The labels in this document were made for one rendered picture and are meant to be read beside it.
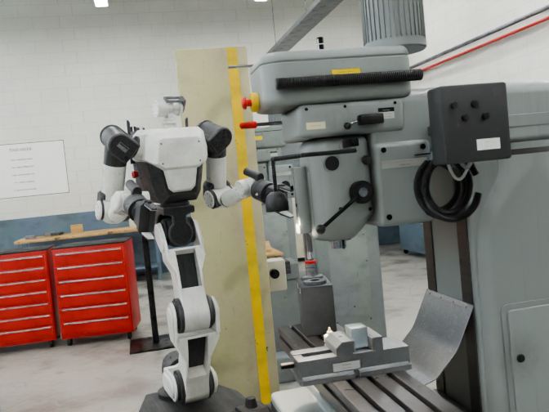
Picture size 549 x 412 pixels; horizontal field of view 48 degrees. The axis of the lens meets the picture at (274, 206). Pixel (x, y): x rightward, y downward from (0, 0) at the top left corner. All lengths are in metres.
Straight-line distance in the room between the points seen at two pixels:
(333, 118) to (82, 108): 9.32
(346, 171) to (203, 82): 1.92
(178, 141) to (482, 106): 1.22
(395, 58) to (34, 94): 9.53
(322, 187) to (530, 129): 0.72
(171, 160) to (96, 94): 8.59
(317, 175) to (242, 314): 1.97
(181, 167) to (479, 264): 1.20
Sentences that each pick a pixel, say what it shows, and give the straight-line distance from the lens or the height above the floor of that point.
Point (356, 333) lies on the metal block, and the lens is 1.91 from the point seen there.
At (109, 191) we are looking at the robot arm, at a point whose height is 1.53.
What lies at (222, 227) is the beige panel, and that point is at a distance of 3.63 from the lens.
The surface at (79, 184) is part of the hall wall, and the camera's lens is 10.92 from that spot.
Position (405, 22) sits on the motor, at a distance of 2.01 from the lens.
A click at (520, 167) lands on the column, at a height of 1.48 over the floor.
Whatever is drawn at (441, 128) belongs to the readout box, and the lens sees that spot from 1.71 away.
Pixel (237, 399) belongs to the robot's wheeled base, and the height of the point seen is 0.57.
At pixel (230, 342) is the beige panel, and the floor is 0.56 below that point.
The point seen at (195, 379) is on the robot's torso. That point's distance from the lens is 2.63.
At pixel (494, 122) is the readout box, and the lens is 1.78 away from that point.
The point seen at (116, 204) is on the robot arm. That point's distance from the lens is 2.28.
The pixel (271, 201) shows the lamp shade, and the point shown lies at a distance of 1.87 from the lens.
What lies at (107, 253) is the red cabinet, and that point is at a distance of 6.38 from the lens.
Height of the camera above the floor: 1.54
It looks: 3 degrees down
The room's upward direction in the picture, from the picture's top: 6 degrees counter-clockwise
